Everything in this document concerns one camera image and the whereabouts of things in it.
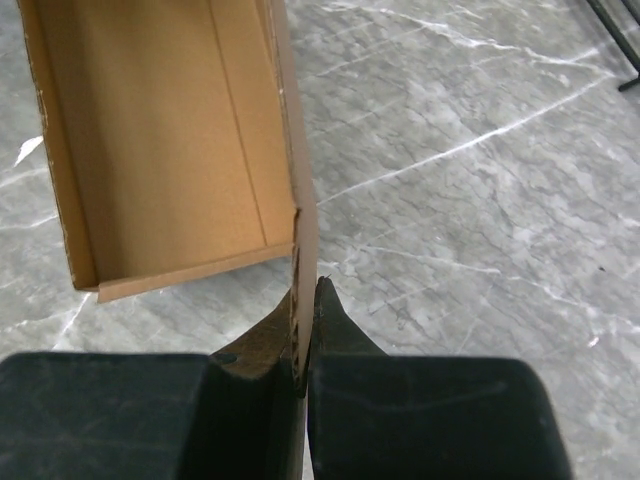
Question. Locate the brown cardboard box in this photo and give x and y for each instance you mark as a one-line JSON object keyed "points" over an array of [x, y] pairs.
{"points": [[176, 144]]}

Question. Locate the black wire rack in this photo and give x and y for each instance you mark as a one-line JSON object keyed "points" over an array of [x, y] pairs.
{"points": [[619, 38]]}

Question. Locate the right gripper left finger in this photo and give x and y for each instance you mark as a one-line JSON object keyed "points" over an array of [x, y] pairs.
{"points": [[233, 414]]}

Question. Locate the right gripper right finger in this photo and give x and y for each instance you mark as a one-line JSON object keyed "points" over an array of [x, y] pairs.
{"points": [[372, 415]]}

